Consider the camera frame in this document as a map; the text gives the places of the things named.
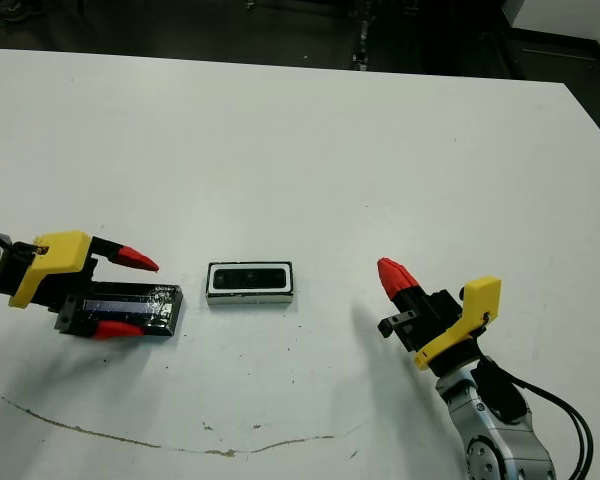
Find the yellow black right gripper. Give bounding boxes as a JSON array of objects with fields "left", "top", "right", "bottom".
[{"left": 378, "top": 258, "right": 502, "bottom": 371}]

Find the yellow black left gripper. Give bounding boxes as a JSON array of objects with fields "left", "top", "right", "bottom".
[{"left": 8, "top": 230, "right": 160, "bottom": 342}]

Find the glossy black box lid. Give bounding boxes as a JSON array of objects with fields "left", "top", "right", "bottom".
[{"left": 74, "top": 282, "right": 185, "bottom": 339}]

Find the black glossy depth camera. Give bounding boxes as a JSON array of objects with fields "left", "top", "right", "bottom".
[{"left": 213, "top": 267, "right": 287, "bottom": 291}]

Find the dark shoe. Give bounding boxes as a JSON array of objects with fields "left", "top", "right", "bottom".
[{"left": 0, "top": 0, "right": 46, "bottom": 22}]

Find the white cabinet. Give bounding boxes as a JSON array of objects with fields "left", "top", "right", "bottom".
[{"left": 502, "top": 0, "right": 600, "bottom": 59}]

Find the white lined camera box base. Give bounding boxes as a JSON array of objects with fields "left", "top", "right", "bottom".
[{"left": 205, "top": 259, "right": 297, "bottom": 306}]

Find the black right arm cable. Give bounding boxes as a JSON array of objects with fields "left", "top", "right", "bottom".
[
  {"left": 509, "top": 387, "right": 584, "bottom": 480},
  {"left": 509, "top": 377, "right": 596, "bottom": 480}
]

